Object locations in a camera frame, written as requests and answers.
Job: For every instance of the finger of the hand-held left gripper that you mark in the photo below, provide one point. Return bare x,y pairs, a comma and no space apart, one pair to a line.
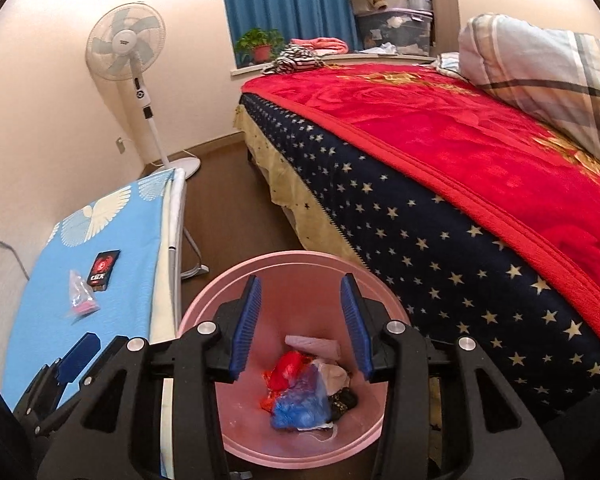
80,355

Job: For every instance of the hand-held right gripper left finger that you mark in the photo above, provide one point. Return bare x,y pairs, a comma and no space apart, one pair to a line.
245,330

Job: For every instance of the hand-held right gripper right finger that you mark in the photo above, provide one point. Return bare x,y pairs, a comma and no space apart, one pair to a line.
355,330

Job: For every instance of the white tissue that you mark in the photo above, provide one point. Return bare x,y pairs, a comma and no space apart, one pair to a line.
332,375

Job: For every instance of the small red plastic wrapper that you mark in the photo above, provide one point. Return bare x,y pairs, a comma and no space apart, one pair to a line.
287,367

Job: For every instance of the pink bin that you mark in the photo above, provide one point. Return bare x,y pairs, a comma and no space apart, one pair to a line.
300,285

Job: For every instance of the small black item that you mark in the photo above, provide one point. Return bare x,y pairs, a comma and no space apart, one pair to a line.
345,402

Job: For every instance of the orange plastic bag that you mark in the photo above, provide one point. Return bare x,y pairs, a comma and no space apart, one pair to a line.
266,404

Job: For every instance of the blue plastic bag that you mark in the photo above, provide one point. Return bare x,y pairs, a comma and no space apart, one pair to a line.
295,405

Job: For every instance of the small pink clear packet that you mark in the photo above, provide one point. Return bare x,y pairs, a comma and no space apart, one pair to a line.
82,300

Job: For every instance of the black card box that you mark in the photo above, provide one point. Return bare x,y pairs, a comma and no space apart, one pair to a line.
102,270

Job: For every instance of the bed with red blanket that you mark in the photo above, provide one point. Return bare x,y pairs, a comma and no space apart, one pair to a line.
405,250

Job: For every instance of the red blanket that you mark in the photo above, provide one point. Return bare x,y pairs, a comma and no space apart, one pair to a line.
430,125

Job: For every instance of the white window sill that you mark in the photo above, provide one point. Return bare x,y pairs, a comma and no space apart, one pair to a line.
240,72

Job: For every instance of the black-and-white striped cloth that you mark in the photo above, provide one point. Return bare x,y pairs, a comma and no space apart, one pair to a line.
295,60

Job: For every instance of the potted green plant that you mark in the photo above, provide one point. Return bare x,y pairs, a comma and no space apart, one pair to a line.
262,50

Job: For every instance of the pink cloth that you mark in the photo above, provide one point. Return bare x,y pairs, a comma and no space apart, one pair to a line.
325,44

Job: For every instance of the clear storage box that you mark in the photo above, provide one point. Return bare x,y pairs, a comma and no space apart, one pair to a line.
395,30

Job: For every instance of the white standing fan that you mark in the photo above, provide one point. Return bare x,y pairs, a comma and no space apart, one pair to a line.
125,40

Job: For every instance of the plaid pillow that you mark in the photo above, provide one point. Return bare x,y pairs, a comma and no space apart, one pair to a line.
540,65

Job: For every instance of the blue curtain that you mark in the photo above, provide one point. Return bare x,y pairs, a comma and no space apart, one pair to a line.
290,0

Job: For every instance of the white wall socket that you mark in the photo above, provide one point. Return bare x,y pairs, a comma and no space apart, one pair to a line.
121,145

